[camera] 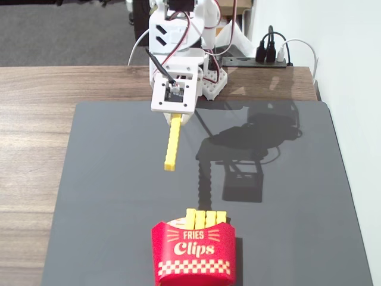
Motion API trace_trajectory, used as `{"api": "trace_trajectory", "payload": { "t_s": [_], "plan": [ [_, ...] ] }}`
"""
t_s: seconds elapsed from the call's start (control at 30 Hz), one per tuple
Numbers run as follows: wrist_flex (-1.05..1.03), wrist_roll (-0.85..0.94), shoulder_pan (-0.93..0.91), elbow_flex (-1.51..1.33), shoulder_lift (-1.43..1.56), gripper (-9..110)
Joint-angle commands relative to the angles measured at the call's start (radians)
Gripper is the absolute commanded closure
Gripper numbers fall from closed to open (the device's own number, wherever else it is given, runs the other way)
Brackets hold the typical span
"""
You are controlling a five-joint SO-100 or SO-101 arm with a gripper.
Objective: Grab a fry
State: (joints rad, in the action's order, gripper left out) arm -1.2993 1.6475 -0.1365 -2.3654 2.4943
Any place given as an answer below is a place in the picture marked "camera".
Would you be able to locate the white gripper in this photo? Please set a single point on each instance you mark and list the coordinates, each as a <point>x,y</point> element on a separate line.
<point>185,119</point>

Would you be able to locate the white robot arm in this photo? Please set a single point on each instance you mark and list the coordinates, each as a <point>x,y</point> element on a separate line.
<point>174,35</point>

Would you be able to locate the black power strip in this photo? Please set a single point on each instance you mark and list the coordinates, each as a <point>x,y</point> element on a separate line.
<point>238,62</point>

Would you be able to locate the dark gray mat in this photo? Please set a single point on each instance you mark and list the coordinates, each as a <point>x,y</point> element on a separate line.
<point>119,178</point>

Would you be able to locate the white plastic sheet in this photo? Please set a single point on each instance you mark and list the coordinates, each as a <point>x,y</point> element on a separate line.
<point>242,41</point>

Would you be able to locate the black speaker box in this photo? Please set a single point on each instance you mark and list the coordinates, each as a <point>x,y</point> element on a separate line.
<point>141,18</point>

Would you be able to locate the brown cardboard box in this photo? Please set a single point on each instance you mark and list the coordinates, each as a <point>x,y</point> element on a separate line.
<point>241,4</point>

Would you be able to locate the red fries clips box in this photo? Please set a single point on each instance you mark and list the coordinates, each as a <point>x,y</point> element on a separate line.
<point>162,247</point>

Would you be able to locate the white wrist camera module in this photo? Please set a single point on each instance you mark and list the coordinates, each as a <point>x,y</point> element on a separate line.
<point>157,104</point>

